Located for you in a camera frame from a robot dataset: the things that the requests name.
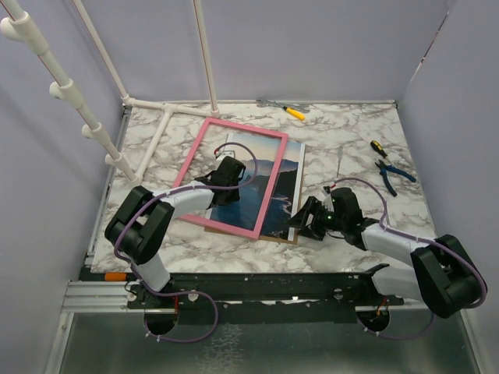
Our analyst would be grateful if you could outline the black yellow screwdriver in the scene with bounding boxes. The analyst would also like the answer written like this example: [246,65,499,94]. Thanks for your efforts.
[370,140,388,159]

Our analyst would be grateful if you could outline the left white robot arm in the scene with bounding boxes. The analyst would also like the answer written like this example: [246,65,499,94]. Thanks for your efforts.
[104,156,246,308]

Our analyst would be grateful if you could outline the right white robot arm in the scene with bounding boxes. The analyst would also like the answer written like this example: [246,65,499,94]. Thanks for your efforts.
[286,188,487,318]

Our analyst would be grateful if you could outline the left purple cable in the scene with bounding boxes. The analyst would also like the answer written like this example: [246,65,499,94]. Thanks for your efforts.
[114,142,258,344]

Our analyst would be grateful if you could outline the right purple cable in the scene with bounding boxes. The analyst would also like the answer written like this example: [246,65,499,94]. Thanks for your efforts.
[331,178,488,340]

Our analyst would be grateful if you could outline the purple cable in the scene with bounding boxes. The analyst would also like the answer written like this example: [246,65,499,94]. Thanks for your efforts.
[331,178,488,340]
[114,142,258,344]

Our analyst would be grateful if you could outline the white pvc pipe rack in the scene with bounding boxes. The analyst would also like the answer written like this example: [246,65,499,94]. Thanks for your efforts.
[1,1,207,195]

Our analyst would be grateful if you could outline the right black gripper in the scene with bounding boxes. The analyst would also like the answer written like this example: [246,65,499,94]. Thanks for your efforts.
[285,196,346,241]

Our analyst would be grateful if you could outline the seascape photo print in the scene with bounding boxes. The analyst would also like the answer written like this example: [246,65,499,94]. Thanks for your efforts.
[205,132,306,238]

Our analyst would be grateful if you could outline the brown fibreboard backing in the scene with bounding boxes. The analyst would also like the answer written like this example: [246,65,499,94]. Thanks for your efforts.
[204,228,298,245]

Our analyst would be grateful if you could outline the clear tester screwdriver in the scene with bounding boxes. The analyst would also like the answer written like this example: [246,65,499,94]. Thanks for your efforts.
[336,146,343,178]

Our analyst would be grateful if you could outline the pink picture frame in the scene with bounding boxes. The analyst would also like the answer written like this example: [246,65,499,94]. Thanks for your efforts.
[172,118,288,239]

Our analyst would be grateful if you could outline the yellow handled screwdriver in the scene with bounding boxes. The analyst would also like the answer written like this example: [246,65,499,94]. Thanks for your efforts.
[282,106,306,121]

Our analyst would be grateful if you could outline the blue handled pliers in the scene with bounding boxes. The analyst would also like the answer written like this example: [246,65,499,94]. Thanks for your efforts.
[374,158,417,197]

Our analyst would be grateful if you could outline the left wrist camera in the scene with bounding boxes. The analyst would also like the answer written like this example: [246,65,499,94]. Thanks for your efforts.
[214,149,235,161]

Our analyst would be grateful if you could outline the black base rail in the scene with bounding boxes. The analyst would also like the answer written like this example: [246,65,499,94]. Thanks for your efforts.
[127,270,403,325]

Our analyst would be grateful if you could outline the silver wrench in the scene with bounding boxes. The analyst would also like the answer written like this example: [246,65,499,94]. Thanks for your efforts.
[256,99,310,114]

